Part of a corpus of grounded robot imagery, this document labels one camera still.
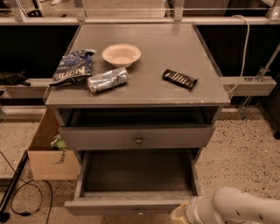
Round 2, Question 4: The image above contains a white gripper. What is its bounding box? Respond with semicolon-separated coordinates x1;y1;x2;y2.
171;196;216;224

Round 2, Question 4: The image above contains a grey drawer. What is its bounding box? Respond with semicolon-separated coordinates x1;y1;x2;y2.
59;118;215;151
65;149;200;215

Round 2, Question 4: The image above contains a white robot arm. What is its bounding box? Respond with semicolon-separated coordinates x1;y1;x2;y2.
171;187;280;224

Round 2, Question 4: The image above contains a grey top drawer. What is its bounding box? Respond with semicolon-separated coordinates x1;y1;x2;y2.
59;118;215;151

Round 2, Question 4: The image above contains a grey drawer cabinet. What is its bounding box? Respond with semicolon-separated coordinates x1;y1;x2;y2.
43;22;231;165

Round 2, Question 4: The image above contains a dark chocolate bar wrapper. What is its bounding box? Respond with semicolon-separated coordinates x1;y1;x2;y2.
162;69;198;89

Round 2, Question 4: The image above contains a cardboard box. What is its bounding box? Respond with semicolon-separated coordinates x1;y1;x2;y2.
27;109;80;180

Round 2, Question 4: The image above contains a green item in box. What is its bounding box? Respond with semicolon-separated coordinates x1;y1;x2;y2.
50;134;67;151

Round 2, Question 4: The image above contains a crushed silver can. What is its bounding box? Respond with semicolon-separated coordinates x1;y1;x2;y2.
87;67;129;93

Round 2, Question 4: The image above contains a white paper bowl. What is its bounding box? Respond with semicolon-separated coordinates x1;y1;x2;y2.
102;44;141;67

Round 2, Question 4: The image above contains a black floor bar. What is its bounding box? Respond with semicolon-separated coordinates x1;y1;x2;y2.
0;151;28;224

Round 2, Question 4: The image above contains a blue chip bag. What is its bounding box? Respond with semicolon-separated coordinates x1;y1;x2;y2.
49;49;95;86

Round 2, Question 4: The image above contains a black object on ledge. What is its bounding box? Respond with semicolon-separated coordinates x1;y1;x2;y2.
0;71;31;86

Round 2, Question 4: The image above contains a black floor cable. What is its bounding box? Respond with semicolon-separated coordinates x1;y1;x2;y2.
0;150;54;224

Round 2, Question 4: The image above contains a white hanging cable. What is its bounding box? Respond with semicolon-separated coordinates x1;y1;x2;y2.
225;14;251;95

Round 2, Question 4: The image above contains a metal railing frame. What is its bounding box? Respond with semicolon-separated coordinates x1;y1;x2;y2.
0;0;280;25

